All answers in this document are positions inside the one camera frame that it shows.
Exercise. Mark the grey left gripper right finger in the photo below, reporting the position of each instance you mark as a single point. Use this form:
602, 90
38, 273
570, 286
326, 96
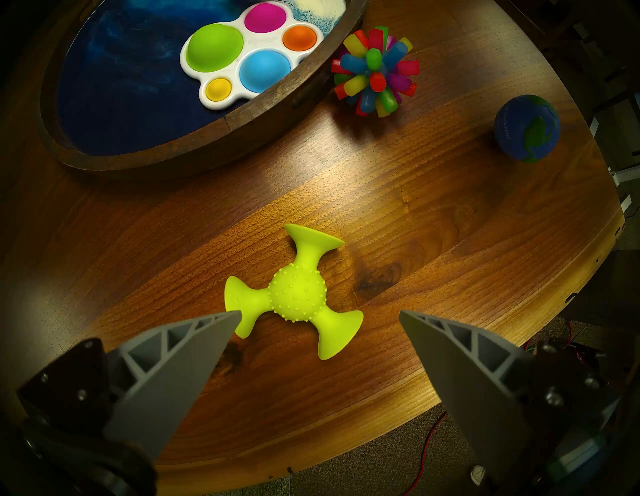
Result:
470, 385

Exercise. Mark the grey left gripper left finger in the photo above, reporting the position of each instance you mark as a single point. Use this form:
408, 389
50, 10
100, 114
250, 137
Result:
165, 380

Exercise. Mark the lime green suction spinner toy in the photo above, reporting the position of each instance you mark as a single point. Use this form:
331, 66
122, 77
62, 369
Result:
297, 295

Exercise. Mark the blue green earth ball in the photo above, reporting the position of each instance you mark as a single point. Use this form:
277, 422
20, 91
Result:
525, 127

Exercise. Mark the multicolour spiky ball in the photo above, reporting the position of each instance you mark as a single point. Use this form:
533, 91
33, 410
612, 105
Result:
375, 75

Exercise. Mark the oval wooden tray blue inlay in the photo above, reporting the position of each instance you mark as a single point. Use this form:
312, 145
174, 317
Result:
125, 100

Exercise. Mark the white pop bubble toy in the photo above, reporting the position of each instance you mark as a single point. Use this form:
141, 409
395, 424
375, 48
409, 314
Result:
215, 47

